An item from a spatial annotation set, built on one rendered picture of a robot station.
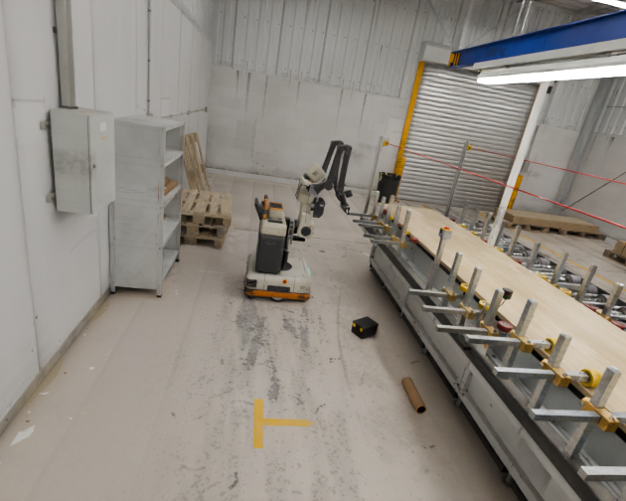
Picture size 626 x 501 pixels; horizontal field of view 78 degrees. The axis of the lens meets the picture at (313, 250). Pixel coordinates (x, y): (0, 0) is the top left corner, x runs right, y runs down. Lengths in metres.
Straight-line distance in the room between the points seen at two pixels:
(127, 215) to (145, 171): 0.42
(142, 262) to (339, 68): 7.34
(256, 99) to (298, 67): 1.21
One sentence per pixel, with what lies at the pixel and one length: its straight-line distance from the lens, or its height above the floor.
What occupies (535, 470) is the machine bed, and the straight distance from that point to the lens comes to 2.70.
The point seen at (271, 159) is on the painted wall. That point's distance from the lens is 9.85.
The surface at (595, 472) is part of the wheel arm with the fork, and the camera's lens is 1.68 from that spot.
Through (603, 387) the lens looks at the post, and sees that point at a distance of 1.96.
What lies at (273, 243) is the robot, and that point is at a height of 0.62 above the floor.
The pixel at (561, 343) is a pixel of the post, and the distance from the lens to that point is 2.09.
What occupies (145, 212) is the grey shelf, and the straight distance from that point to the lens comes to 3.65.
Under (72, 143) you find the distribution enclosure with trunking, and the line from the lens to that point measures 2.72.
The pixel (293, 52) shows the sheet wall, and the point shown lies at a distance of 9.82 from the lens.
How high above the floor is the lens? 1.89
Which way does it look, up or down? 20 degrees down
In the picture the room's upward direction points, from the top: 10 degrees clockwise
